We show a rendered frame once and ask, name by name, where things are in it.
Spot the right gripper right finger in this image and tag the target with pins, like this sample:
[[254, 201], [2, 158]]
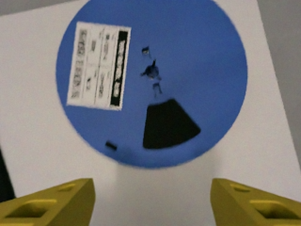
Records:
[[236, 204]]

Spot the black computer keyboard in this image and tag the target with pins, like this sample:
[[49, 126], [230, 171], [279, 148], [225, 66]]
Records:
[[5, 189]]

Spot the white desk top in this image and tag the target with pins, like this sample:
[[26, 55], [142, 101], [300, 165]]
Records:
[[39, 149]]

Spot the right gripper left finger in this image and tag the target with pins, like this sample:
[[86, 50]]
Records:
[[68, 204]]

